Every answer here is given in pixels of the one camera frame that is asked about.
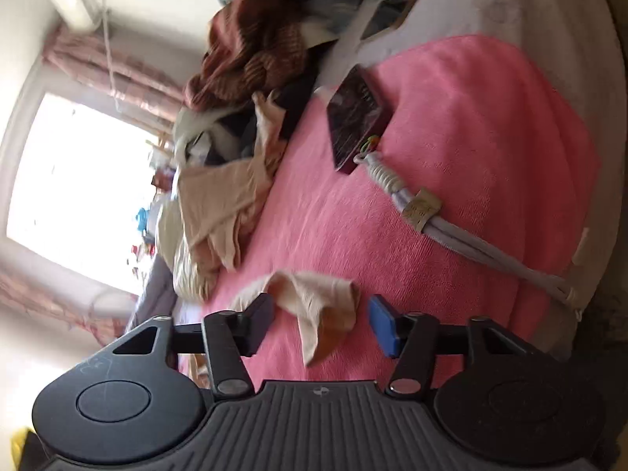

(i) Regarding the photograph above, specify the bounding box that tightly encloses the yellow object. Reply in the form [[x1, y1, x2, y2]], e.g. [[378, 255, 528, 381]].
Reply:
[[10, 427, 36, 471]]

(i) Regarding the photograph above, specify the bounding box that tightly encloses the black garment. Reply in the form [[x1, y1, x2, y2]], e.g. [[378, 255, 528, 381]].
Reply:
[[272, 78, 321, 139]]

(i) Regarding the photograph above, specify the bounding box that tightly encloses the bright window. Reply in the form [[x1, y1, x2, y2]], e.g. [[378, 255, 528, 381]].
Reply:
[[7, 92, 168, 295]]

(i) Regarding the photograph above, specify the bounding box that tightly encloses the beige knit top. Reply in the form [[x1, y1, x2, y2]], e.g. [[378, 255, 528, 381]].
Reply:
[[230, 270, 361, 368]]

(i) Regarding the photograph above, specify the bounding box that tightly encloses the red plaid scarf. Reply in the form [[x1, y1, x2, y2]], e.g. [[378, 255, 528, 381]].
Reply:
[[184, 0, 339, 111]]

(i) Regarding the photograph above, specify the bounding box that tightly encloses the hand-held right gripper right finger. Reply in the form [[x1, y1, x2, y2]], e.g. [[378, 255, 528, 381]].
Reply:
[[369, 294, 545, 398]]

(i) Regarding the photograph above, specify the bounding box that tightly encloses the beige garment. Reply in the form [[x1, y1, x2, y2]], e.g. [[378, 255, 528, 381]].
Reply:
[[177, 92, 290, 280]]

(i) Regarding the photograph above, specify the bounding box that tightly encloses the windowsill clutter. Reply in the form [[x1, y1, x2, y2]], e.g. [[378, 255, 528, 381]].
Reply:
[[130, 157, 172, 276]]

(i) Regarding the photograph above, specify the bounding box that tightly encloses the pink floral curtain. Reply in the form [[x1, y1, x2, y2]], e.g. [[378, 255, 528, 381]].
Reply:
[[0, 270, 133, 349], [43, 27, 197, 123]]

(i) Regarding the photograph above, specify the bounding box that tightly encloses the dark flat board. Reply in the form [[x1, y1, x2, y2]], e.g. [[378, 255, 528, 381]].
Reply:
[[338, 0, 424, 60]]

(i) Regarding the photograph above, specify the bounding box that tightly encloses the wooden rack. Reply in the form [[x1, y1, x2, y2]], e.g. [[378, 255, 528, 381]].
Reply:
[[146, 122, 173, 159]]

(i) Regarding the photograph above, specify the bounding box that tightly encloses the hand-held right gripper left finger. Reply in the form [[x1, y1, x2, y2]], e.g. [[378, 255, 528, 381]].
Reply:
[[112, 293, 274, 399]]

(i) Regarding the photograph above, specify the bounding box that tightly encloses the white rope bundle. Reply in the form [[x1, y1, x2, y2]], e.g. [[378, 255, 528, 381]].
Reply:
[[353, 150, 576, 308]]

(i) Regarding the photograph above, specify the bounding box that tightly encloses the pink fleece blanket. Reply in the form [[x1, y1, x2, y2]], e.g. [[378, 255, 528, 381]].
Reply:
[[179, 34, 602, 396]]

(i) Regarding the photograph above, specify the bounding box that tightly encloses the dark book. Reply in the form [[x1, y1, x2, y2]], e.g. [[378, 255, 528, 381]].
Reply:
[[326, 65, 393, 176]]

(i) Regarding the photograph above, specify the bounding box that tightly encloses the grey duvet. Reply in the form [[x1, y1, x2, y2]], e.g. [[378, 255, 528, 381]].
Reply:
[[125, 255, 181, 337]]

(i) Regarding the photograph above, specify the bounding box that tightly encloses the white crumpled cloth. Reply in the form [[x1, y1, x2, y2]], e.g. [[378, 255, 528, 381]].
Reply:
[[172, 105, 231, 162]]

